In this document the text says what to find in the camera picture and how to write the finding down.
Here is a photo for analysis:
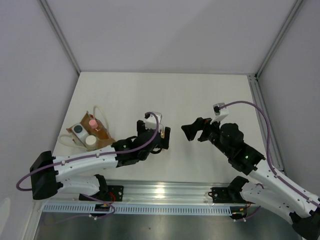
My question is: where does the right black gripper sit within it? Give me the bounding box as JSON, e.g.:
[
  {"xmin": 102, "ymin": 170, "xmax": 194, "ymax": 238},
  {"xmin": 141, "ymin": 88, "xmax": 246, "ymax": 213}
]
[{"xmin": 181, "ymin": 115, "xmax": 232, "ymax": 157}]

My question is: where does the pink cap amber bottle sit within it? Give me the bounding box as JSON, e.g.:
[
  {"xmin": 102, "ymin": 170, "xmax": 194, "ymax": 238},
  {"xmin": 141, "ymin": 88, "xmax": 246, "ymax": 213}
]
[{"xmin": 88, "ymin": 118, "xmax": 110, "ymax": 140}]

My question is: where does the green liquid bottle white cap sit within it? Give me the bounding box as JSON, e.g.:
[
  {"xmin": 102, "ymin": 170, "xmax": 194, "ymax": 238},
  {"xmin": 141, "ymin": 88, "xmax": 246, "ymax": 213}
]
[{"xmin": 85, "ymin": 135, "xmax": 98, "ymax": 151}]

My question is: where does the white bottle grey cap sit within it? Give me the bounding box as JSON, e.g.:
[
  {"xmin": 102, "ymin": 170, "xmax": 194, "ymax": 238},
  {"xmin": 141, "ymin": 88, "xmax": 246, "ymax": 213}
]
[{"xmin": 71, "ymin": 123, "xmax": 89, "ymax": 146}]

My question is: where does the amber liquid bottle white cap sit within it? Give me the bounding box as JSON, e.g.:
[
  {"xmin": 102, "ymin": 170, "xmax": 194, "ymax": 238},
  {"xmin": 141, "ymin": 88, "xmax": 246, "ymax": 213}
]
[{"xmin": 160, "ymin": 124, "xmax": 165, "ymax": 139}]

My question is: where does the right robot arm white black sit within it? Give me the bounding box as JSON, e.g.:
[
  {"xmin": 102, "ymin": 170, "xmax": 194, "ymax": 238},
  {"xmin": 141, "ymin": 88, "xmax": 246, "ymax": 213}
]
[{"xmin": 181, "ymin": 117, "xmax": 320, "ymax": 240}]

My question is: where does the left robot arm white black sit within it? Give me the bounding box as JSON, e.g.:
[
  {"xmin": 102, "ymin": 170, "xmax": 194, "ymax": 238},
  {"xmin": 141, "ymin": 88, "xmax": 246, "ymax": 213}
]
[{"xmin": 30, "ymin": 120, "xmax": 171, "ymax": 202}]

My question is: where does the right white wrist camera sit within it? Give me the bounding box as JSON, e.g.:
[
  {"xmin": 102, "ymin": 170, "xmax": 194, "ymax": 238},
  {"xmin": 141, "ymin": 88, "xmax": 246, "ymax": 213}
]
[{"xmin": 210, "ymin": 102, "xmax": 229, "ymax": 124}]

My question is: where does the aluminium mounting rail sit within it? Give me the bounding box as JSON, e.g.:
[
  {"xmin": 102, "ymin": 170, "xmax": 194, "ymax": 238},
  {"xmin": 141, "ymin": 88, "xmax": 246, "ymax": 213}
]
[{"xmin": 108, "ymin": 181, "xmax": 228, "ymax": 205}]

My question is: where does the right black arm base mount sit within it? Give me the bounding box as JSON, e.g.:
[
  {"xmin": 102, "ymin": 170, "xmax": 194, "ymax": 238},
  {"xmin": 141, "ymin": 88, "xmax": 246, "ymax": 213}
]
[{"xmin": 208, "ymin": 187, "xmax": 244, "ymax": 204}]

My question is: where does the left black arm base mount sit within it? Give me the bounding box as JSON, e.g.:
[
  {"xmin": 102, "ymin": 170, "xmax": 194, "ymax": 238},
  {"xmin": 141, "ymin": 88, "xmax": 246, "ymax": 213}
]
[{"xmin": 93, "ymin": 174, "xmax": 124, "ymax": 202}]

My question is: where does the white slotted cable duct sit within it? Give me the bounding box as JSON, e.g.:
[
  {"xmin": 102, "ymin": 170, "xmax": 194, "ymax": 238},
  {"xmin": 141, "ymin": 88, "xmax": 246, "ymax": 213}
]
[{"xmin": 43, "ymin": 203, "xmax": 232, "ymax": 216}]

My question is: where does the right aluminium frame post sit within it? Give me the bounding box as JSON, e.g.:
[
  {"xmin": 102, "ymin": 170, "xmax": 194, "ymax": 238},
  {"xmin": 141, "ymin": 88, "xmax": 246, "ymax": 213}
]
[{"xmin": 255, "ymin": 0, "xmax": 307, "ymax": 81}]

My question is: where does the aluminium frame post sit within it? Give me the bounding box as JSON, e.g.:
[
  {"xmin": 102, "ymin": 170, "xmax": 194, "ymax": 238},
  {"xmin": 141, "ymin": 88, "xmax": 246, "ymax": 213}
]
[
  {"xmin": 255, "ymin": 0, "xmax": 307, "ymax": 81},
  {"xmin": 37, "ymin": 0, "xmax": 81, "ymax": 76}
]

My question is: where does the left aluminium frame post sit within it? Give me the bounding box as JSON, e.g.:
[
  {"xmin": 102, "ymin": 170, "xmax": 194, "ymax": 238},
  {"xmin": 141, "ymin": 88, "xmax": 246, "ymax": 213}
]
[{"xmin": 37, "ymin": 0, "xmax": 81, "ymax": 76}]

